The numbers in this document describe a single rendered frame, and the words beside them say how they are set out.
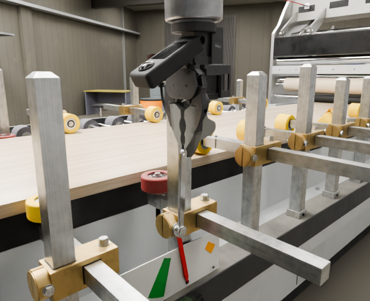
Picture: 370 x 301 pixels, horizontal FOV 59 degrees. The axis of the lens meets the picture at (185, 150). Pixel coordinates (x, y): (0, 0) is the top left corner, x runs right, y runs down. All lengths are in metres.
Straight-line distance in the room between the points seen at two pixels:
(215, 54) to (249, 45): 11.02
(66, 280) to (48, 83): 0.29
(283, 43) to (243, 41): 8.44
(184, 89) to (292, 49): 2.65
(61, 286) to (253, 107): 0.55
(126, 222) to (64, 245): 0.35
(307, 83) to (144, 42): 11.74
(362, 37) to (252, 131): 2.17
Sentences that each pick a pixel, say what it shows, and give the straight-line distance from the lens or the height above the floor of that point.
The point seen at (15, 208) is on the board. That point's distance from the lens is 0.72.
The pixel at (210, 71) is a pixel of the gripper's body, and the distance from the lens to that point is 0.52.
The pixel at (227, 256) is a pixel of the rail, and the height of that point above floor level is 0.70.
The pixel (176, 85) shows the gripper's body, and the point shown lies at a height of 1.12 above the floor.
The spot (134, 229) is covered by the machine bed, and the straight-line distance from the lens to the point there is 0.89.
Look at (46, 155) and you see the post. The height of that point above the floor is 1.03.
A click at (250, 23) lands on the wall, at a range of 11.64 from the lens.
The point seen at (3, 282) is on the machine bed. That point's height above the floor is 0.74.
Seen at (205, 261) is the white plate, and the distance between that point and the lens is 0.76.
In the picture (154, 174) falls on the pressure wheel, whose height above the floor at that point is 0.91.
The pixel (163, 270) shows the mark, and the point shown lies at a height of 0.77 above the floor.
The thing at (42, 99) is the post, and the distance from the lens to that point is 0.48.
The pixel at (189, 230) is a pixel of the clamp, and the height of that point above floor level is 0.83.
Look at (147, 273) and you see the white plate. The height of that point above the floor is 0.78.
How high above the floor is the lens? 1.14
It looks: 13 degrees down
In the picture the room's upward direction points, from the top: straight up
